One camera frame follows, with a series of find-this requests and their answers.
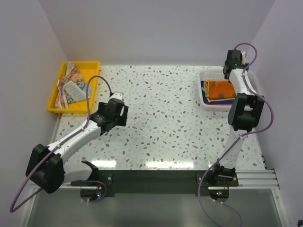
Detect orange grey cat towel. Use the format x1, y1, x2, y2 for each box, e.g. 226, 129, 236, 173
201, 80, 237, 103

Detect blue towel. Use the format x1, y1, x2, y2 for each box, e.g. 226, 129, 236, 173
200, 80, 235, 105

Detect white orange patterned towel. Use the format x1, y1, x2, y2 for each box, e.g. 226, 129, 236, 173
54, 61, 92, 109

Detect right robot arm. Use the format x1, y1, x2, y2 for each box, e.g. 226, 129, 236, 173
204, 49, 264, 186

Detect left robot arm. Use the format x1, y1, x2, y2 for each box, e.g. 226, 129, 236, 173
26, 93, 128, 194

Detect white perforated plastic basket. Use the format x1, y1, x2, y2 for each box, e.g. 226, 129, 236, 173
196, 67, 232, 111

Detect yellow plastic bin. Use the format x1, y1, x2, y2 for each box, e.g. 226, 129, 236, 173
47, 61, 100, 114

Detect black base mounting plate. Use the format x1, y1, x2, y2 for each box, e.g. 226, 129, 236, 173
71, 170, 239, 197

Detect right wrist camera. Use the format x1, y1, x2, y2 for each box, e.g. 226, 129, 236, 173
241, 51, 247, 64

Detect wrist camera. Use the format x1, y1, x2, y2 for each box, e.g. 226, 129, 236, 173
110, 92, 124, 102
241, 51, 247, 64

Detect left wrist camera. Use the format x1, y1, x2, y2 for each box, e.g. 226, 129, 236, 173
110, 92, 124, 102

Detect aluminium extrusion rail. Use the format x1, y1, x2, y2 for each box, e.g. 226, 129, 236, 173
237, 170, 280, 189

